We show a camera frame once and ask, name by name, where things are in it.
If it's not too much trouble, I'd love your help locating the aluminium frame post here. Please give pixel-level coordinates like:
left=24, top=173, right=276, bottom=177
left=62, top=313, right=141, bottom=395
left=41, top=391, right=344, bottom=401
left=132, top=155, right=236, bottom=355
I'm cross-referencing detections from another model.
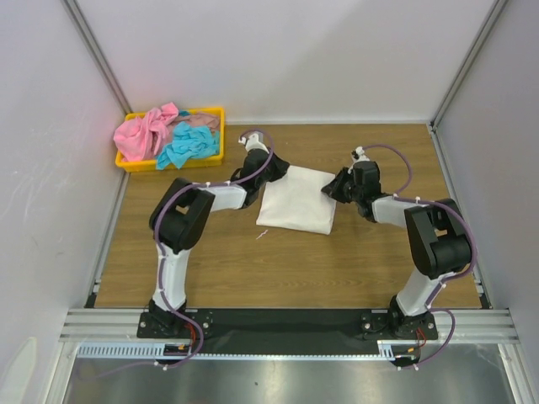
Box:
left=430, top=0, right=510, bottom=130
left=60, top=0, right=133, bottom=114

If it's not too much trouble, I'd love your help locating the yellow plastic bin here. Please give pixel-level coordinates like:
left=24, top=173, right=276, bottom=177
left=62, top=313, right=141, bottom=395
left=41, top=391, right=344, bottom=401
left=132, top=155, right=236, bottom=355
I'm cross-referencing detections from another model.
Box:
left=115, top=106, right=225, bottom=173

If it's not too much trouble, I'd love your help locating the pink t-shirt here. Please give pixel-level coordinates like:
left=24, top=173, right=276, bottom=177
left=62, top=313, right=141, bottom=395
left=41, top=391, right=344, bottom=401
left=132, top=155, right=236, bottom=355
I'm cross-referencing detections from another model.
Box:
left=113, top=103, right=179, bottom=162

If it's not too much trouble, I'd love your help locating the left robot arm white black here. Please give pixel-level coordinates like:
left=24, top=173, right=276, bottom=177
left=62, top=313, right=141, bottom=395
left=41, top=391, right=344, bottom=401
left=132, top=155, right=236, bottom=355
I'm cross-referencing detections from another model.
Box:
left=146, top=149, right=290, bottom=337

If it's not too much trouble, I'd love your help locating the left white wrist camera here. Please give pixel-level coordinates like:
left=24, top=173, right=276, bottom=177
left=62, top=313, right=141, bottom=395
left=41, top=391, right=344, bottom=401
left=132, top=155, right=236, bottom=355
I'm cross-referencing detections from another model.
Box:
left=238, top=131, right=269, bottom=153

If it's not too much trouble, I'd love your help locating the white green raglan t-shirt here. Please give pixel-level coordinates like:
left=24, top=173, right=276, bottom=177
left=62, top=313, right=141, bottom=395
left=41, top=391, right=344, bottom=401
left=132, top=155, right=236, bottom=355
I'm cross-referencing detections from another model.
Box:
left=256, top=166, right=336, bottom=235

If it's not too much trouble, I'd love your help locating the mauve t-shirt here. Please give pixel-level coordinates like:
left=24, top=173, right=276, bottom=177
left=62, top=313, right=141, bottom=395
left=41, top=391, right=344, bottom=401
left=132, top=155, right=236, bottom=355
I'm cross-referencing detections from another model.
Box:
left=173, top=112, right=221, bottom=133

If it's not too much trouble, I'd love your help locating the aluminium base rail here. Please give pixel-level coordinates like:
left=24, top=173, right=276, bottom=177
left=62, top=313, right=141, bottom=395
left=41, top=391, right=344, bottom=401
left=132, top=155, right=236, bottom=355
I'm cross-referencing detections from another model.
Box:
left=61, top=308, right=520, bottom=344

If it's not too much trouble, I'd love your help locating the small white thread scrap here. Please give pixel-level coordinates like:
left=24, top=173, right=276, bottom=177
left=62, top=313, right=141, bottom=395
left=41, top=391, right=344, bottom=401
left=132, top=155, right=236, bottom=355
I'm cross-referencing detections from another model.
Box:
left=256, top=229, right=269, bottom=240

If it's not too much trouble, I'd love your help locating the cyan t-shirt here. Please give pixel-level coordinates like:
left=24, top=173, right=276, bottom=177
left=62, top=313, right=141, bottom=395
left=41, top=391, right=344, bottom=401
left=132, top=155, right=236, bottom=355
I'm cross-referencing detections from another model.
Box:
left=156, top=122, right=221, bottom=170

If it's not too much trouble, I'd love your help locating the white slotted cable duct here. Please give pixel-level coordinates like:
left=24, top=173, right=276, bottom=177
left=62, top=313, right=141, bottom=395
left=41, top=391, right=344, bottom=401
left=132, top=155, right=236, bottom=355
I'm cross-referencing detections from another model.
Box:
left=78, top=341, right=419, bottom=361

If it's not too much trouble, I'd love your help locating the right aluminium frame post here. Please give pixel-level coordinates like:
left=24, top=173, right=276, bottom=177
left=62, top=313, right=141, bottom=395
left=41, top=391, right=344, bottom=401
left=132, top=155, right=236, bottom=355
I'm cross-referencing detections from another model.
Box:
left=430, top=0, right=510, bottom=130

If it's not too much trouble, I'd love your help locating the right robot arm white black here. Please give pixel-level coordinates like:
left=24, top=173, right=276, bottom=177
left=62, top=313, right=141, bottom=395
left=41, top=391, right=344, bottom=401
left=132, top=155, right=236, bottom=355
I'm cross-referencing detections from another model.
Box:
left=321, top=161, right=476, bottom=339

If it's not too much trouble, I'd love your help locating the left aluminium frame post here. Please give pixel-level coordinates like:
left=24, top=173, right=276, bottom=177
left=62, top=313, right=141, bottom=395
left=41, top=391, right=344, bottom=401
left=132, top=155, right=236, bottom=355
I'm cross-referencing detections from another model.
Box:
left=60, top=0, right=133, bottom=114

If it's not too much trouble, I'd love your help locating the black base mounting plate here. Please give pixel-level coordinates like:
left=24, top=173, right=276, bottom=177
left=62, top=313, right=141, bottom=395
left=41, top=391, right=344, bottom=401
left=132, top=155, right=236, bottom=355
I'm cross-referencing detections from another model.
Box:
left=136, top=308, right=438, bottom=348

